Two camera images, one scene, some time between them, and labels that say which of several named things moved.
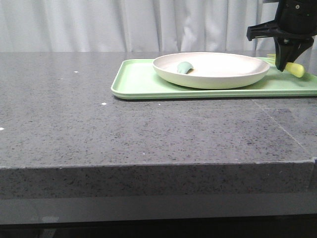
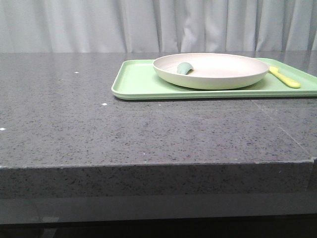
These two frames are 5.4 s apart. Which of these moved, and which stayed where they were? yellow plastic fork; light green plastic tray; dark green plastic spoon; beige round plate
Moved: yellow plastic fork
Stayed: light green plastic tray; dark green plastic spoon; beige round plate
